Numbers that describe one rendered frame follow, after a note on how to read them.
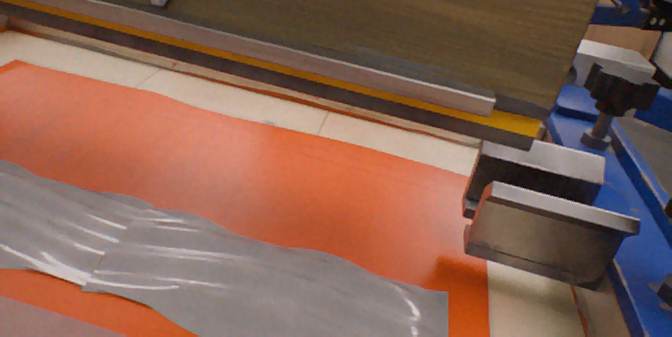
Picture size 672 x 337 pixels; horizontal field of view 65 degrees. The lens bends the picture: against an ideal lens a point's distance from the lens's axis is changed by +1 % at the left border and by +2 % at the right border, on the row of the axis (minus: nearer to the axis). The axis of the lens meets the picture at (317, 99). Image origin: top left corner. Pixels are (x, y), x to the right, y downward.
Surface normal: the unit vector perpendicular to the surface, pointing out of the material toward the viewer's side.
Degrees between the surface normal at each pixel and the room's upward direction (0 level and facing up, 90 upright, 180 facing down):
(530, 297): 0
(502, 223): 90
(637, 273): 0
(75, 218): 33
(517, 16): 90
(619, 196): 0
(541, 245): 90
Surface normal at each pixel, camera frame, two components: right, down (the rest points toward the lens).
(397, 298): -0.05, -0.61
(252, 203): 0.17, -0.89
